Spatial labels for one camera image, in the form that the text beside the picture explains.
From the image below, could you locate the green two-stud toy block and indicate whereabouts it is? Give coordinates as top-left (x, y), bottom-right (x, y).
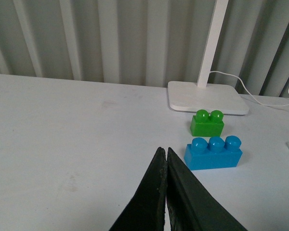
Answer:
top-left (190, 109), bottom-right (224, 137)

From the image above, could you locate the blue three-stud toy block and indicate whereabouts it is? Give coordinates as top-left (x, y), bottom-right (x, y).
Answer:
top-left (184, 136), bottom-right (242, 170)

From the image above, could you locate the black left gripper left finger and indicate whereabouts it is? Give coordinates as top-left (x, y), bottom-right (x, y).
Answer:
top-left (110, 147), bottom-right (168, 231)

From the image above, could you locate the white lamp cable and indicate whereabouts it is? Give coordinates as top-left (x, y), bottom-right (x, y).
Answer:
top-left (209, 70), bottom-right (289, 107)

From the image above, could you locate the white desk lamp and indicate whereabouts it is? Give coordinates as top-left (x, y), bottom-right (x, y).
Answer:
top-left (168, 0), bottom-right (249, 116)

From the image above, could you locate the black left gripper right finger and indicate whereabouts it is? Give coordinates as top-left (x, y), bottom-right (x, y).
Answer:
top-left (166, 148), bottom-right (246, 231)

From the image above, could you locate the grey pleated curtain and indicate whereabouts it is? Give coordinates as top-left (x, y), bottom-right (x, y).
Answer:
top-left (0, 0), bottom-right (289, 97)

